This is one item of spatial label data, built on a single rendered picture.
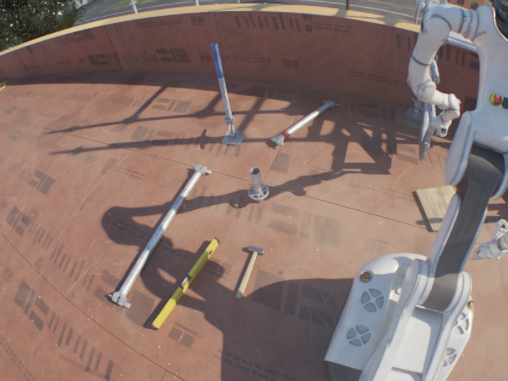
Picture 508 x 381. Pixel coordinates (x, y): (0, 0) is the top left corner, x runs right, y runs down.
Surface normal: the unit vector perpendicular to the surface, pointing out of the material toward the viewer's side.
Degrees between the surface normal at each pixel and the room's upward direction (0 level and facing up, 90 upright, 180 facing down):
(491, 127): 45
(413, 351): 13
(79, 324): 0
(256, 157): 0
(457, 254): 56
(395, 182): 0
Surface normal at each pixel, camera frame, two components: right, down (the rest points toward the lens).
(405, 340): -0.19, -0.43
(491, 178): -0.40, 0.28
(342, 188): -0.11, -0.61
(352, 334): -0.34, -0.02
